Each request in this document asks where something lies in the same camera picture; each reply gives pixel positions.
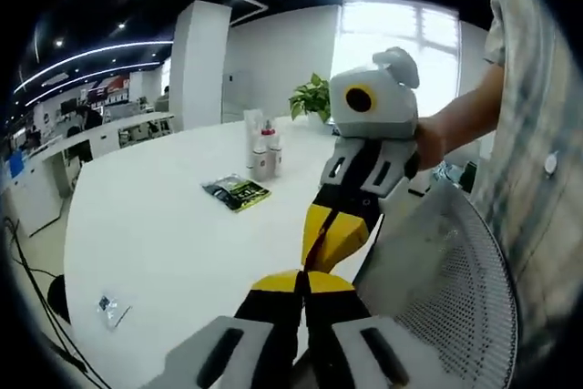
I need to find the small clear plastic packet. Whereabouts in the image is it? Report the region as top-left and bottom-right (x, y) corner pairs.
(94, 292), (134, 333)

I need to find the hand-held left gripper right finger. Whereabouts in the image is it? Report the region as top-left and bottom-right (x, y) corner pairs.
(304, 270), (452, 389)

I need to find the person's plaid shirt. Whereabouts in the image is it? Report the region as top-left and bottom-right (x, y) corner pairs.
(468, 0), (583, 317)

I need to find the grey door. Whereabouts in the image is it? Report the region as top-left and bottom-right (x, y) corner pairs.
(226, 69), (252, 113)

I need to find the blue storage box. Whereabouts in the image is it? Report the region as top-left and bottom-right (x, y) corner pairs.
(7, 150), (25, 179)

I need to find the green potted plant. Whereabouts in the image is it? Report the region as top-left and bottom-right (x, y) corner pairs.
(288, 71), (332, 129)

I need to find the person's right hand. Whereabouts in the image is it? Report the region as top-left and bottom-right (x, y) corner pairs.
(412, 116), (450, 172)

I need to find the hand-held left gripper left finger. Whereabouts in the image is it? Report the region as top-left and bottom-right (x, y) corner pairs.
(149, 270), (305, 389)

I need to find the white square pillar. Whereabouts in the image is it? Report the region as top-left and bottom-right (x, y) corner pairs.
(174, 0), (232, 131)

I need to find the grey mesh chair back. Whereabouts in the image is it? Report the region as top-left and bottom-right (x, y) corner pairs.
(353, 178), (521, 389)

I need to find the large bright window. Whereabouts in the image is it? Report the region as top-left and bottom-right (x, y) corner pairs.
(334, 0), (461, 106)

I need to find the small skincare bottle dark label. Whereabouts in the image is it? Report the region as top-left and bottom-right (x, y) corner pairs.
(267, 133), (285, 177)

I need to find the silver skincare bottle clear cap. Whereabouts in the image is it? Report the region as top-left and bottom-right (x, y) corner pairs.
(248, 133), (271, 181)

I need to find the green black skincare sachet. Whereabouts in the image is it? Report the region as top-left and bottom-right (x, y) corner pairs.
(200, 173), (273, 215)

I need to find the white office desk row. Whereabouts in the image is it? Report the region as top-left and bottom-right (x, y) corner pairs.
(17, 110), (177, 238)

